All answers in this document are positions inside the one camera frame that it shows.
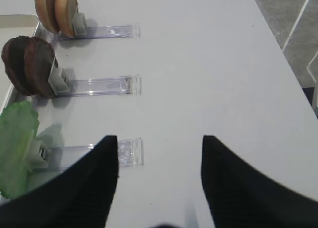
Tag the outer tan bun slice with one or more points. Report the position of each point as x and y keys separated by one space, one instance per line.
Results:
x=64 y=13

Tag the clear lettuce rack rail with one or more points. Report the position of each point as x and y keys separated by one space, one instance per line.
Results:
x=130 y=153

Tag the green lettuce leaf right rack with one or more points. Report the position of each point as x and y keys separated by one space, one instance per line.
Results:
x=18 y=125

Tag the outer brown meat patty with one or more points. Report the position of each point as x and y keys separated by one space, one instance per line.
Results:
x=38 y=61

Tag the clear patty rack rail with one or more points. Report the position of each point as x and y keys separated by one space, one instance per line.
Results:
x=63 y=86

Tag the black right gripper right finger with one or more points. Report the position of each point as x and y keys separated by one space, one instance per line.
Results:
x=239 y=196

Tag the brown meat patty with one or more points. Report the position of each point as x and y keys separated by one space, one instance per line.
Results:
x=38 y=61
x=13 y=58

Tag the inner brown meat patty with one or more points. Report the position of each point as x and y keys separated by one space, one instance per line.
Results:
x=13 y=58

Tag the clear bun rack rail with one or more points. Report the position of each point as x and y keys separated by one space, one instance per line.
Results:
x=82 y=31

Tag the tan bun slice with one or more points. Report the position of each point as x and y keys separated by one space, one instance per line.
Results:
x=45 y=10
x=64 y=13

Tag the inner tan bun slice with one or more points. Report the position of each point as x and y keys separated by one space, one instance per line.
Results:
x=45 y=10

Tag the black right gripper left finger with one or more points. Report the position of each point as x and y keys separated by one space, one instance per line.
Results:
x=80 y=197

